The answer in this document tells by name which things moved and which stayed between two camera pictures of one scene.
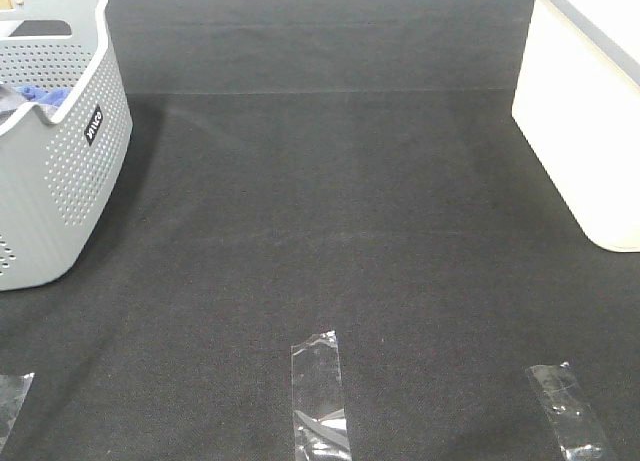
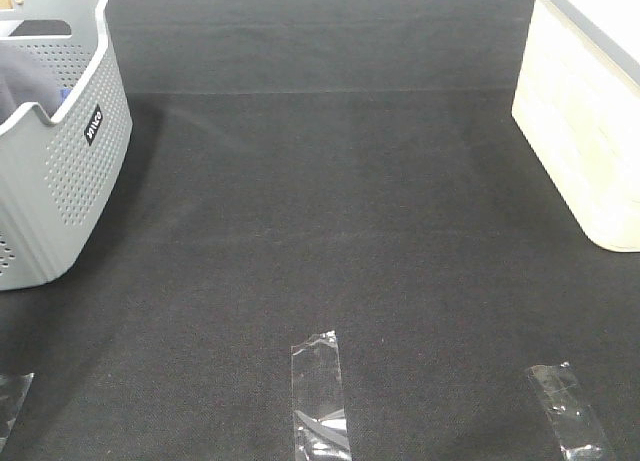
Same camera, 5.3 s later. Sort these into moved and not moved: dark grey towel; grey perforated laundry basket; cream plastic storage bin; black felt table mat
Moved: dark grey towel
Not moved: grey perforated laundry basket; cream plastic storage bin; black felt table mat
